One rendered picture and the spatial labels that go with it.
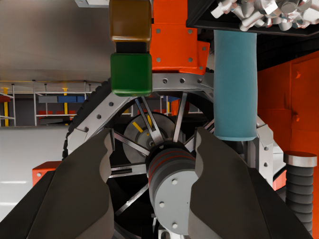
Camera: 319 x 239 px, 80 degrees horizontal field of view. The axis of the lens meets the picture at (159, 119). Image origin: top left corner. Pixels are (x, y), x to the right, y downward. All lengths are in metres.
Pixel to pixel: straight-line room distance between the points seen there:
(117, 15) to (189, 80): 0.34
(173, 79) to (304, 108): 0.40
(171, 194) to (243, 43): 0.32
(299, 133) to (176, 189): 0.46
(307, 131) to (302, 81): 0.15
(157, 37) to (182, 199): 0.37
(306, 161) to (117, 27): 0.32
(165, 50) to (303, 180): 0.38
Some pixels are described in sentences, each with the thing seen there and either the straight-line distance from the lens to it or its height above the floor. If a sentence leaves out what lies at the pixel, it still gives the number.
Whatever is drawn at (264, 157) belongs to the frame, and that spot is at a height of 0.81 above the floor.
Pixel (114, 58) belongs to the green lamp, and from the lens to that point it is 0.19.
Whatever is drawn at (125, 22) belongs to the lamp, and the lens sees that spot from 0.20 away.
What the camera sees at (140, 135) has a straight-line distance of 1.01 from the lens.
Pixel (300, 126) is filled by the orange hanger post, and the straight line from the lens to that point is 0.71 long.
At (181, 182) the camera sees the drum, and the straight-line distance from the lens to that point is 0.38.
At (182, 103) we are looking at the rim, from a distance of 0.61.
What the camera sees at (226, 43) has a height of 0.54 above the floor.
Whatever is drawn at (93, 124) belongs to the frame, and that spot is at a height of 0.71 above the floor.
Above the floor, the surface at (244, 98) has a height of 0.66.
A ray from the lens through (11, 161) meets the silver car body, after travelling 1.16.
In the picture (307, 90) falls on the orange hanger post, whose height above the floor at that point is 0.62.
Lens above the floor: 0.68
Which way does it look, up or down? 3 degrees up
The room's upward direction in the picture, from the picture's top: 179 degrees clockwise
